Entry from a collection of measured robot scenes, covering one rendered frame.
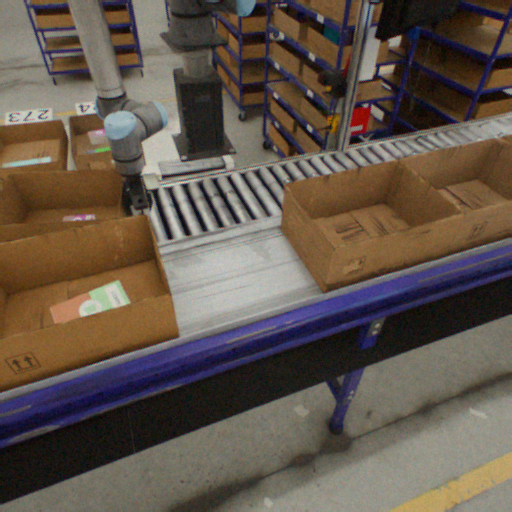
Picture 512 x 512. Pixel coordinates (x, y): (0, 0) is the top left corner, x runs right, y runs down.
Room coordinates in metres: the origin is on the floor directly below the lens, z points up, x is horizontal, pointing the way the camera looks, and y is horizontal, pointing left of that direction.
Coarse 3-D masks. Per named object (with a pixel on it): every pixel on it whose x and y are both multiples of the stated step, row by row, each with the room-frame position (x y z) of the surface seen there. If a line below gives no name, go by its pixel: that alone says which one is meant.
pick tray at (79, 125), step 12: (72, 120) 1.77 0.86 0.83; (84, 120) 1.79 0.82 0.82; (96, 120) 1.81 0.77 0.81; (72, 132) 1.72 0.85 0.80; (84, 132) 1.79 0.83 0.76; (72, 144) 1.53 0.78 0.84; (84, 144) 1.68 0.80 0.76; (96, 144) 1.68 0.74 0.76; (84, 156) 1.43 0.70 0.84; (96, 156) 1.45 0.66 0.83; (108, 156) 1.47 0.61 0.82; (84, 168) 1.43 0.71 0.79; (96, 168) 1.45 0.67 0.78
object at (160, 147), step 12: (168, 120) 1.97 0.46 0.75; (168, 132) 1.83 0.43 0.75; (180, 132) 1.84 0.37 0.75; (144, 144) 1.71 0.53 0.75; (156, 144) 1.71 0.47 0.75; (168, 144) 1.71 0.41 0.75; (72, 156) 1.58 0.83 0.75; (144, 156) 1.60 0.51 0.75; (156, 156) 1.60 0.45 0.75; (168, 156) 1.60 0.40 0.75; (228, 156) 1.61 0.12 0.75; (72, 168) 1.49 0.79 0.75; (144, 168) 1.50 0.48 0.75; (156, 168) 1.50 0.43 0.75; (228, 168) 1.55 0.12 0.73
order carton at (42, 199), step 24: (0, 192) 1.07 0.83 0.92; (24, 192) 1.18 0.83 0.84; (48, 192) 1.19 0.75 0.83; (72, 192) 1.20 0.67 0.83; (96, 192) 1.21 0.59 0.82; (120, 192) 1.22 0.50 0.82; (0, 216) 1.00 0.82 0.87; (24, 216) 1.13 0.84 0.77; (48, 216) 1.14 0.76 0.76; (96, 216) 1.15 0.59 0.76; (120, 216) 0.99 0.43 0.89; (0, 240) 0.90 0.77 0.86
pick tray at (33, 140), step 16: (0, 128) 1.66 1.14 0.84; (16, 128) 1.68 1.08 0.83; (32, 128) 1.70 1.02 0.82; (48, 128) 1.72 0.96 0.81; (64, 128) 1.72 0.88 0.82; (0, 144) 1.62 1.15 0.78; (16, 144) 1.67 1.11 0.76; (32, 144) 1.66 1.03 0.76; (48, 144) 1.67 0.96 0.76; (64, 144) 1.60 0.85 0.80; (0, 160) 1.52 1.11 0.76; (16, 160) 1.53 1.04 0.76; (64, 160) 1.49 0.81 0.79; (0, 176) 1.31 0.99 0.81
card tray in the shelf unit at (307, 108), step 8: (304, 96) 2.58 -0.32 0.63; (304, 104) 2.53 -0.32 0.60; (312, 104) 2.60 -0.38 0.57; (304, 112) 2.52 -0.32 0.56; (312, 112) 2.41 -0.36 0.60; (336, 112) 2.53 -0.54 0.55; (312, 120) 2.40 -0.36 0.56; (320, 120) 2.30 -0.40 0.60; (320, 128) 2.29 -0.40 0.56; (368, 128) 2.30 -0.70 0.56
